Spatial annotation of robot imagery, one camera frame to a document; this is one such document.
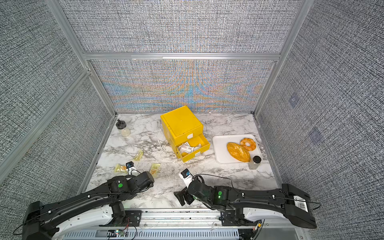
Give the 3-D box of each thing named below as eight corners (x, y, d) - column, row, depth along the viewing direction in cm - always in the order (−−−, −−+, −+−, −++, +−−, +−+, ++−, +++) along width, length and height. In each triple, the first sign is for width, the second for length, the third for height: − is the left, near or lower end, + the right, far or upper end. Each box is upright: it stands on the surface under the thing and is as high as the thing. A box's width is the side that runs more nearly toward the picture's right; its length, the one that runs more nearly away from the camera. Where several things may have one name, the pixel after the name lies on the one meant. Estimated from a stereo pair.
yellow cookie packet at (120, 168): (115, 172, 90) (113, 170, 88) (118, 165, 93) (116, 163, 91) (126, 172, 90) (125, 170, 88) (128, 165, 93) (127, 163, 91)
